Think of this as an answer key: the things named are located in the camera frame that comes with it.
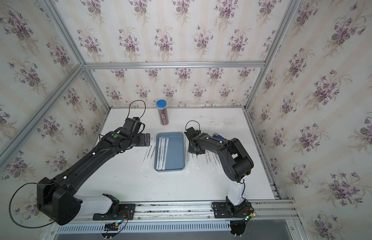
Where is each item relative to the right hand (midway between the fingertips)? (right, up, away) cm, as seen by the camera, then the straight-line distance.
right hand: (196, 150), depth 96 cm
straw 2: (-29, -3, -4) cm, 29 cm away
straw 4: (-22, +3, +2) cm, 23 cm away
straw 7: (0, -7, -7) cm, 10 cm away
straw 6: (-6, -4, -4) cm, 8 cm away
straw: (-32, -4, -4) cm, 33 cm away
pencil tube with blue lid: (-23, +30, +1) cm, 38 cm away
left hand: (-30, +9, -15) cm, 35 cm away
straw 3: (-25, +5, +2) cm, 26 cm away
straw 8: (+8, -8, -8) cm, 14 cm away
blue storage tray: (-13, -4, -4) cm, 15 cm away
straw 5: (-20, -1, -3) cm, 20 cm away
